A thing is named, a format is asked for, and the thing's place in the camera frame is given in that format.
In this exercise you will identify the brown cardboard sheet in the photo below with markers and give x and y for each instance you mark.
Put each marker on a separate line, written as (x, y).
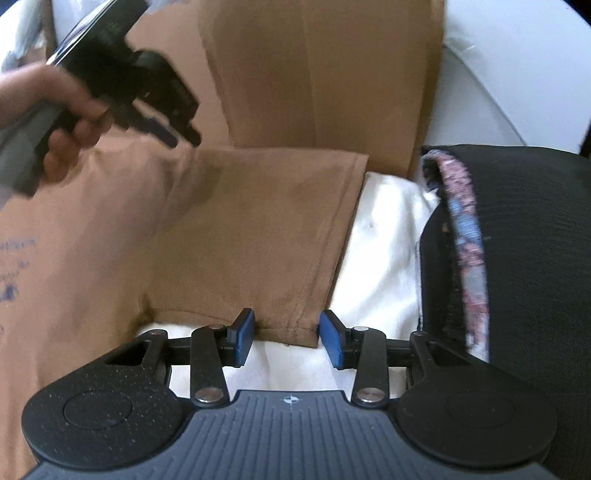
(351, 75)

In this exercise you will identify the black folded garment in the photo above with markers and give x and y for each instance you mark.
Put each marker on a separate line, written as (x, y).
(505, 274)

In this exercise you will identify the person's left hand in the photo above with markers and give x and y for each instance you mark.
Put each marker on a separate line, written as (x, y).
(24, 87)

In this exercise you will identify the cream bear print blanket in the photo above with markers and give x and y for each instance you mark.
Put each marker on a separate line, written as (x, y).
(369, 276)

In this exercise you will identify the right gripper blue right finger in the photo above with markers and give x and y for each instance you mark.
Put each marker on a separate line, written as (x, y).
(362, 349)

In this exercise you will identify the brown printed t-shirt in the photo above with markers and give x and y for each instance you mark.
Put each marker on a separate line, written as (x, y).
(141, 235)

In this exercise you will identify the white pillar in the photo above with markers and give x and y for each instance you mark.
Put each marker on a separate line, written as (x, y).
(513, 73)

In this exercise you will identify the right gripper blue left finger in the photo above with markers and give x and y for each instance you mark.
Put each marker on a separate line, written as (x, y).
(211, 349)

